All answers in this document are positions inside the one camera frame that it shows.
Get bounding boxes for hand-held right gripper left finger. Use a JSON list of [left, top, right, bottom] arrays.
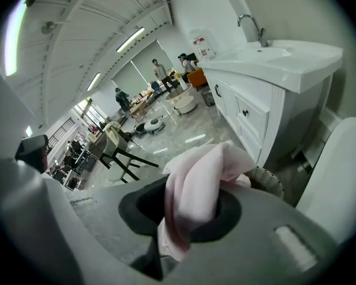
[[0, 156, 87, 285]]

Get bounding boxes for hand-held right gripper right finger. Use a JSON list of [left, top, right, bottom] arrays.
[[90, 173, 347, 285]]

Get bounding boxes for white perforated basket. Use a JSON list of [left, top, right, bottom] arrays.
[[244, 166, 285, 202]]

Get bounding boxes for pink cloth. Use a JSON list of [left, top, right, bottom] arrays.
[[157, 141, 256, 262]]

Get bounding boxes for black and red device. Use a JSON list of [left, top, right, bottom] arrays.
[[14, 134, 49, 173]]

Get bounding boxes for black metal railing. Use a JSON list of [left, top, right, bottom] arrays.
[[48, 116, 78, 148]]

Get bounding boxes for white vanity cabinet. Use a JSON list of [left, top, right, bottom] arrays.
[[203, 66, 335, 168]]

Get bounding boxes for beige chair with black legs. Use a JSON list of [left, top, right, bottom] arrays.
[[98, 121, 160, 184]]

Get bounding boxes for black mesh waste bin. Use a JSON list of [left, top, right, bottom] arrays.
[[201, 87, 216, 107]]

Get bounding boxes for small round white table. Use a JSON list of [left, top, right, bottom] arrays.
[[173, 96, 197, 115]]

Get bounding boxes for black floor device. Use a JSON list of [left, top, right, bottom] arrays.
[[132, 122, 148, 138]]

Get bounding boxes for white robot vacuum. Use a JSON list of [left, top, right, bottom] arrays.
[[144, 118, 166, 135]]

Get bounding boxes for long ceiling light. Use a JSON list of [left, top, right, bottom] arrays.
[[4, 0, 29, 77], [86, 72, 102, 93], [116, 26, 145, 53]]

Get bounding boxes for large round white table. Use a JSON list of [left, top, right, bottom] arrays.
[[164, 83, 194, 103]]

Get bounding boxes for white sink countertop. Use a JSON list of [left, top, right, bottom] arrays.
[[199, 39, 344, 94]]

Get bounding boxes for orange sofa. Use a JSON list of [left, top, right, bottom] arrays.
[[187, 67, 209, 89]]

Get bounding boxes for white vase with yellow flowers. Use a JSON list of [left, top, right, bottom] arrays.
[[174, 72, 190, 92]]

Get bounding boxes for white red-labelled water dispenser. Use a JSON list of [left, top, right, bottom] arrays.
[[189, 28, 218, 61]]

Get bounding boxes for chrome faucet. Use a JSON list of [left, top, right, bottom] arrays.
[[237, 14, 269, 48]]

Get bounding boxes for round ceiling fixture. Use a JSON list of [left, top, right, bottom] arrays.
[[41, 20, 58, 36]]

